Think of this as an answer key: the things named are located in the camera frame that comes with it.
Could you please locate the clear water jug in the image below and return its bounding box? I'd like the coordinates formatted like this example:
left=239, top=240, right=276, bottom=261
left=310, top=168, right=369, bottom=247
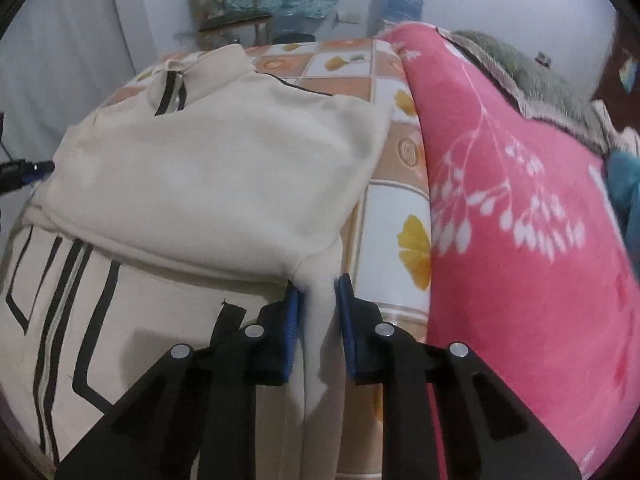
left=272, top=10, right=316, bottom=43

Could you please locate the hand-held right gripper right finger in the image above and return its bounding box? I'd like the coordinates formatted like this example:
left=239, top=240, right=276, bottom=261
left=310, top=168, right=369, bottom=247
left=336, top=274, right=583, bottom=480

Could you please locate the orange checked bed sheet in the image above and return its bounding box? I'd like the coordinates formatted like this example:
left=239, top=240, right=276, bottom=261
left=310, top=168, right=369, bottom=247
left=100, top=37, right=433, bottom=480

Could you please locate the pink floral blanket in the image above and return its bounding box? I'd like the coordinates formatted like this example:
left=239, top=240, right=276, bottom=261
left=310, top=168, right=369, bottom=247
left=375, top=22, right=640, bottom=480

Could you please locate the hanging cloth on door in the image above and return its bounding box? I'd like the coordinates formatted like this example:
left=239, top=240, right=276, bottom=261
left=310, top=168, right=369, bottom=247
left=620, top=57, right=640, bottom=93

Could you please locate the brown door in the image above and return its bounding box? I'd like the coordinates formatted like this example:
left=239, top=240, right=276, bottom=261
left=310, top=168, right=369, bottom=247
left=590, top=10, right=640, bottom=101

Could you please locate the wooden chair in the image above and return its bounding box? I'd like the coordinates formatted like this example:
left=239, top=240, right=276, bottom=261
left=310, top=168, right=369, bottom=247
left=187, top=0, right=273, bottom=48

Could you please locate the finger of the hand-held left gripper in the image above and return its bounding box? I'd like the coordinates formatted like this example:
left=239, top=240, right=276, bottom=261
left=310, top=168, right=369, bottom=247
left=0, top=159, right=56, bottom=192

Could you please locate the blue water bottle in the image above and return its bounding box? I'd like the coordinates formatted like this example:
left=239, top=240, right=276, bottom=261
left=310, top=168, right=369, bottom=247
left=382, top=0, right=428, bottom=33

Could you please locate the grey-green pillow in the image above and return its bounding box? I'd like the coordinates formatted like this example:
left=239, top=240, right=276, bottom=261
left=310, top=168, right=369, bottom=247
left=440, top=29, right=640, bottom=156

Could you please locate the cream zip jacket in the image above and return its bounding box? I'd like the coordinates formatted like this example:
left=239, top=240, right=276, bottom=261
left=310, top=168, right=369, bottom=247
left=0, top=42, right=393, bottom=480

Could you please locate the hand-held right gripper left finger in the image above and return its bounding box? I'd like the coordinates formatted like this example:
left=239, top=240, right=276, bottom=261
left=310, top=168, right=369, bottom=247
left=54, top=280, right=303, bottom=480

